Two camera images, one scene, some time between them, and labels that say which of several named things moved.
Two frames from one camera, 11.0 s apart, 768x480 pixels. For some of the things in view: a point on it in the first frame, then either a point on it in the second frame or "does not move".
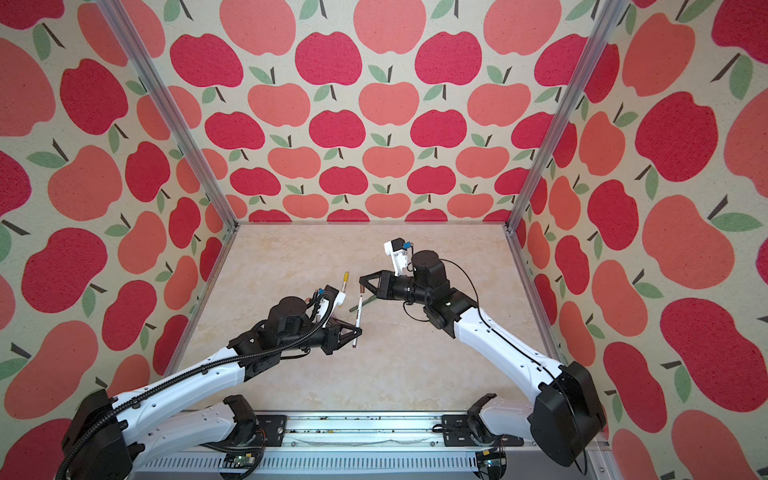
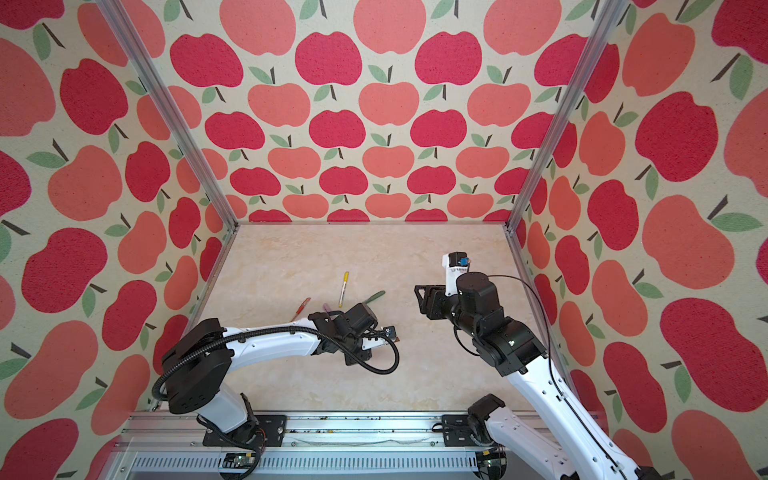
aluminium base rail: (363, 446) does not move
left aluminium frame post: (136, 50) does not move
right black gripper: (385, 279) → (438, 298)
